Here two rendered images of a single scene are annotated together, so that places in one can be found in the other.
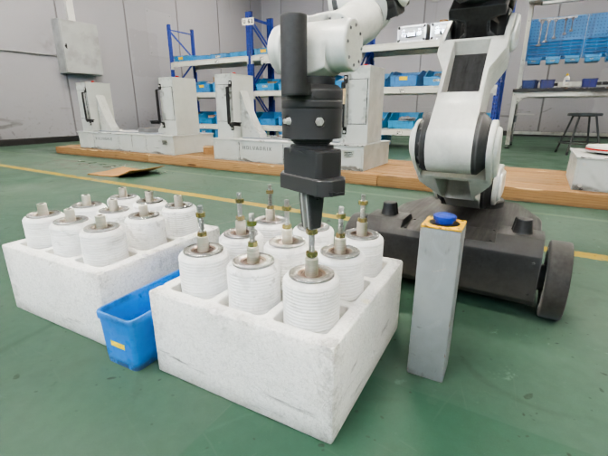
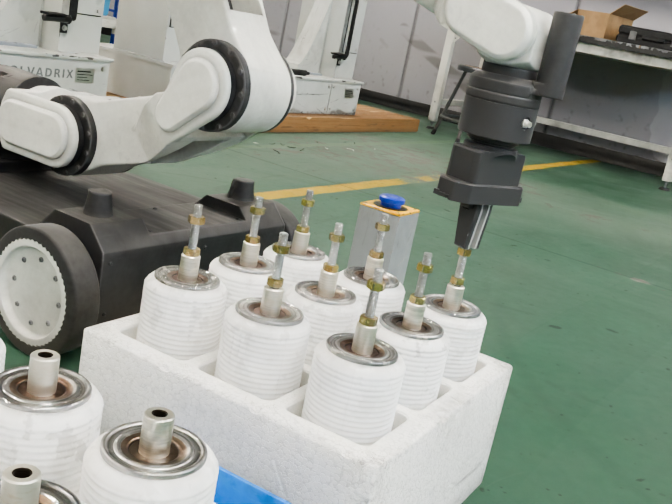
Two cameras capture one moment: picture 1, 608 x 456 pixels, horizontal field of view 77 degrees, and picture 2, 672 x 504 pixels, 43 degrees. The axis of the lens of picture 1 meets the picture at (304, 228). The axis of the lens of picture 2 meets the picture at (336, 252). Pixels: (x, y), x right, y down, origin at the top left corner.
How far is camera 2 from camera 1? 1.25 m
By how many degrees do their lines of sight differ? 86
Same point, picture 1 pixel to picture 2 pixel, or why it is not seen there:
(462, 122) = (275, 63)
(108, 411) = not seen: outside the picture
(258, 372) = (458, 461)
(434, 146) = (259, 98)
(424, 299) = not seen: hidden behind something
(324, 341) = (501, 366)
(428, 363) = not seen: hidden behind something
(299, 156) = (505, 161)
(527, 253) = (274, 224)
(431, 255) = (399, 247)
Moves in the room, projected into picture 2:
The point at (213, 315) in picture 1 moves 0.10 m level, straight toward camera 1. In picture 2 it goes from (445, 422) to (527, 428)
